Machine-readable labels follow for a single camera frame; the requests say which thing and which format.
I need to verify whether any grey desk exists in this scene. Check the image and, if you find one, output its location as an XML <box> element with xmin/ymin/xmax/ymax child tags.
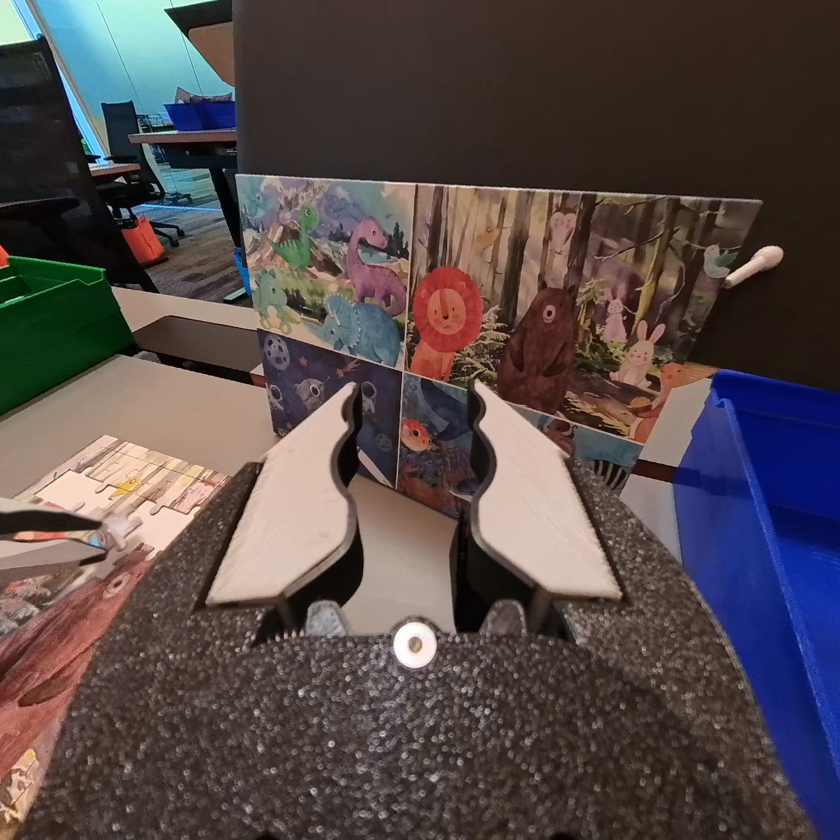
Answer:
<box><xmin>0</xmin><ymin>285</ymin><xmax>716</xmax><ymax>631</ymax></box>

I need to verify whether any white plastic handle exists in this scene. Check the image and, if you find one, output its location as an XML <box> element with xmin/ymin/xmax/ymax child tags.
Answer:
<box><xmin>724</xmin><ymin>245</ymin><xmax>785</xmax><ymax>287</ymax></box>

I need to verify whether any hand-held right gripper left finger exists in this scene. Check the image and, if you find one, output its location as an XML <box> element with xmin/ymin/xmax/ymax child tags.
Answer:
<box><xmin>205</xmin><ymin>382</ymin><xmax>363</xmax><ymax>606</ymax></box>

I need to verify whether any wooden top table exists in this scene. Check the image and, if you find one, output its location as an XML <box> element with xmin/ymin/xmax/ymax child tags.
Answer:
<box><xmin>128</xmin><ymin>128</ymin><xmax>244</xmax><ymax>303</ymax></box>

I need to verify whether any slim black office chair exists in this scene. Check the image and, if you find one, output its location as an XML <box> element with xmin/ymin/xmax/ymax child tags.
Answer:
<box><xmin>100</xmin><ymin>100</ymin><xmax>193</xmax><ymax>249</ymax></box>

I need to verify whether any black divider panel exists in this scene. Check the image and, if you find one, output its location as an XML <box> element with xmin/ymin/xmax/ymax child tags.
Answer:
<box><xmin>233</xmin><ymin>0</ymin><xmax>840</xmax><ymax>375</ymax></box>

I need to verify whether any green plastic bin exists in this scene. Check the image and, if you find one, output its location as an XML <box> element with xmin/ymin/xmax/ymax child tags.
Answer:
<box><xmin>0</xmin><ymin>256</ymin><xmax>135</xmax><ymax>417</ymax></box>

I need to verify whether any dark blue illustrated puzzle box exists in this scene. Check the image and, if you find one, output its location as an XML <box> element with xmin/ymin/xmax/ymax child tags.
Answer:
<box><xmin>235</xmin><ymin>174</ymin><xmax>764</xmax><ymax>526</ymax></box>

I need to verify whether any orange bag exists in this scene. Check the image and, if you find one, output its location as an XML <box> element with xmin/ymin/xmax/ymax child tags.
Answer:
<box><xmin>126</xmin><ymin>217</ymin><xmax>165</xmax><ymax>265</ymax></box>

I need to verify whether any black mesh office chair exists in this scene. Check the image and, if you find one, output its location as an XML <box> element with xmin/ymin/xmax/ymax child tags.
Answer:
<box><xmin>0</xmin><ymin>36</ymin><xmax>158</xmax><ymax>293</ymax></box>

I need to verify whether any dark grey desk flap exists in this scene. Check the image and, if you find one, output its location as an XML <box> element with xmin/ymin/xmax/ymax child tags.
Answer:
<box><xmin>134</xmin><ymin>315</ymin><xmax>263</xmax><ymax>378</ymax></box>

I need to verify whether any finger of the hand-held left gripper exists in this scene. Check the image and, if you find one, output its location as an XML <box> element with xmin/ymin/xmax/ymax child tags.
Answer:
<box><xmin>0</xmin><ymin>495</ymin><xmax>101</xmax><ymax>537</ymax></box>
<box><xmin>0</xmin><ymin>535</ymin><xmax>110</xmax><ymax>583</ymax></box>

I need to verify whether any blue plastic object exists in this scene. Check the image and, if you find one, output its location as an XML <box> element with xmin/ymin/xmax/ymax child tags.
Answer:
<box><xmin>672</xmin><ymin>369</ymin><xmax>840</xmax><ymax>840</ymax></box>

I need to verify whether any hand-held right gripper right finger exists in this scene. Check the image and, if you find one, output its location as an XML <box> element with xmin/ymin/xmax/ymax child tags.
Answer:
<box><xmin>471</xmin><ymin>379</ymin><xmax>624</xmax><ymax>601</ymax></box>

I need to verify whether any forest animal jigsaw puzzle board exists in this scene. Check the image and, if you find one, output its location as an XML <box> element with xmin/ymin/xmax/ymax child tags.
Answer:
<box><xmin>0</xmin><ymin>433</ymin><xmax>231</xmax><ymax>828</ymax></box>

